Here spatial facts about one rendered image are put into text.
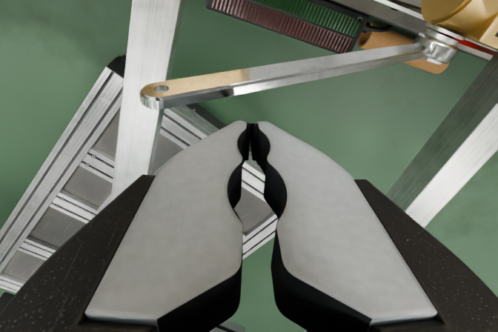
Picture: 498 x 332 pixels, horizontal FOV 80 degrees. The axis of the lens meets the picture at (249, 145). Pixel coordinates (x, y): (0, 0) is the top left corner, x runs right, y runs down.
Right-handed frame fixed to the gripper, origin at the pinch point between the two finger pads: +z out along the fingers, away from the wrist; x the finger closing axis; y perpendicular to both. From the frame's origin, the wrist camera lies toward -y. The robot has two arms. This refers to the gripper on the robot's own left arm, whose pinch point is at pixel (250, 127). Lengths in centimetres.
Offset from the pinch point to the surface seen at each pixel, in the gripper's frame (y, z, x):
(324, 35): 1.5, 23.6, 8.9
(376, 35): 14, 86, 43
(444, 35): -2.1, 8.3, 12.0
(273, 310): 192, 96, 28
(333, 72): -0.8, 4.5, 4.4
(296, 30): 1.1, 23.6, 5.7
